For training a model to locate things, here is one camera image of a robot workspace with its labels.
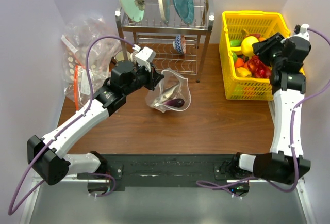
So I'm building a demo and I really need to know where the yellow plastic basket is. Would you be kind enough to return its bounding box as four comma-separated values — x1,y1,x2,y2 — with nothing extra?
219,11,311,101

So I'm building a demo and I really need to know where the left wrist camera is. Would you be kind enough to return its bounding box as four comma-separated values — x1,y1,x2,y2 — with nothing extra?
135,47,156,72

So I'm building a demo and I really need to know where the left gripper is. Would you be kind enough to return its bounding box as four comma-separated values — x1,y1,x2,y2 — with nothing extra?
123,61,164,96

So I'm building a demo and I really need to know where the metal dish rack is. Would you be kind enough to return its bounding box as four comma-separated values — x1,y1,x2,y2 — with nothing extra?
114,0,215,82

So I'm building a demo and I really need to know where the clear zip top bag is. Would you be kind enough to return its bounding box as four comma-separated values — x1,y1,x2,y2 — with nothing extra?
145,69,191,113

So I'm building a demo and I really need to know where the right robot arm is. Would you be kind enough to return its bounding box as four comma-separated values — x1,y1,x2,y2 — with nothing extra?
228,31,311,185

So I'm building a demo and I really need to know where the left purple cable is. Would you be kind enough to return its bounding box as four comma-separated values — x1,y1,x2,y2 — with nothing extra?
7,36,140,216

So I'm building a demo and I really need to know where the yellow toy lemon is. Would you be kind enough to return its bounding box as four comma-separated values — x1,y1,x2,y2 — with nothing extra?
241,36,259,57

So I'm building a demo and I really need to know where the grey patterned bowl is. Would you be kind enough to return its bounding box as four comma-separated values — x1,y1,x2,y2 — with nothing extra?
130,50,138,63

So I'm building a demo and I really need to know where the purple cable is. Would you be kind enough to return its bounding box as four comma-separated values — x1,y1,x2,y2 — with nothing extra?
7,36,140,216
196,27,330,193

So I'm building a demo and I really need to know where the orange toy fruit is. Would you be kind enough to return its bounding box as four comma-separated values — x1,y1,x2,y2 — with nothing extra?
234,57,245,69

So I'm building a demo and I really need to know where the orange zipper bag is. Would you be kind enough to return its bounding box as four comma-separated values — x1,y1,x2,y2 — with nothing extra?
64,65,110,110

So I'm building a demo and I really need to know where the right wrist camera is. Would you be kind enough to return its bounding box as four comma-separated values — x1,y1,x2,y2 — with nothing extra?
293,24,310,41

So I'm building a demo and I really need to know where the pile of clear bags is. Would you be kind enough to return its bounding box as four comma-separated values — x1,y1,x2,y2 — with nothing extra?
61,13,122,85

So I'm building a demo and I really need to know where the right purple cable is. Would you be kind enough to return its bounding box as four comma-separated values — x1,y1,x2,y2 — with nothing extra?
196,27,330,193

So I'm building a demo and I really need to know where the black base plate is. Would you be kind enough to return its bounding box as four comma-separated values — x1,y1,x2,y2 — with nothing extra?
76,153,261,193

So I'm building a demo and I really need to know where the purple toy eggplant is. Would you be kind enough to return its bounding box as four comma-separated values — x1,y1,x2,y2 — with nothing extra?
163,98,185,108

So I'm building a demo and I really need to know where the yellow toy pepper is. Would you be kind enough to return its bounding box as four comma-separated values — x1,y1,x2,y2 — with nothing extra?
235,67,252,78

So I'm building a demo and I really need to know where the blue patterned bowl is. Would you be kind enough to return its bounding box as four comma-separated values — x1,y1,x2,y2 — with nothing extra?
173,35,186,55

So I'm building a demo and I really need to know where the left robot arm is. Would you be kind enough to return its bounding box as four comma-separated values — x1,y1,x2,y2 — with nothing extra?
27,61,164,185

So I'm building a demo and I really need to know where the cream enamel mug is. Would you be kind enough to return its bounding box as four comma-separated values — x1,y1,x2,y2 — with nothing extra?
111,51,130,64

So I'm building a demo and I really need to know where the green toy fruit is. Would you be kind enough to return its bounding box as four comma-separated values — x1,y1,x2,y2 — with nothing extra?
229,39,242,47

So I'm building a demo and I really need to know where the aluminium frame rail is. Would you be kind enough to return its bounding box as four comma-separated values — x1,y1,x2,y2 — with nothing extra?
19,128,315,224

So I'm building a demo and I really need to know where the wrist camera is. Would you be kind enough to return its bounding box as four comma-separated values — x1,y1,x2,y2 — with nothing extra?
135,47,156,72
293,24,310,41

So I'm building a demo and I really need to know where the grey toy fish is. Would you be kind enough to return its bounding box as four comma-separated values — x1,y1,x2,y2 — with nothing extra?
151,83,180,107

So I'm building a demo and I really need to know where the red toy lobster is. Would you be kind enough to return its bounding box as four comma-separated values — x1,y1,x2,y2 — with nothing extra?
244,55,271,79

